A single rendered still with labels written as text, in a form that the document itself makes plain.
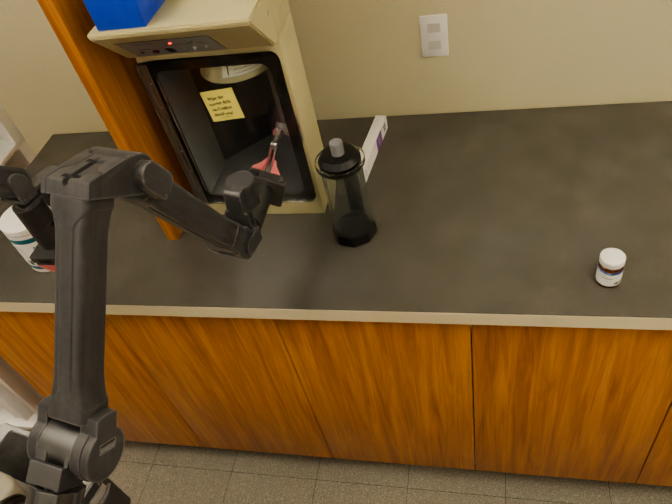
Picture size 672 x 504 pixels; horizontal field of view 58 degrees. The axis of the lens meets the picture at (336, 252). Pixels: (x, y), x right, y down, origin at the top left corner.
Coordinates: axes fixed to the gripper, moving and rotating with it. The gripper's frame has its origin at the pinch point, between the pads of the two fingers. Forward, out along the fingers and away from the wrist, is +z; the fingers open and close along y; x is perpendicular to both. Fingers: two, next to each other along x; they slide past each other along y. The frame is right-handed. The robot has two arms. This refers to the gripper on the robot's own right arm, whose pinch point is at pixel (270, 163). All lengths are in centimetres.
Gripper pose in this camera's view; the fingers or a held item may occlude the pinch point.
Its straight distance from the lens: 136.8
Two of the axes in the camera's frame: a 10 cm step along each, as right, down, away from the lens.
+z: 1.6, -7.3, 6.6
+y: -9.6, -2.7, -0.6
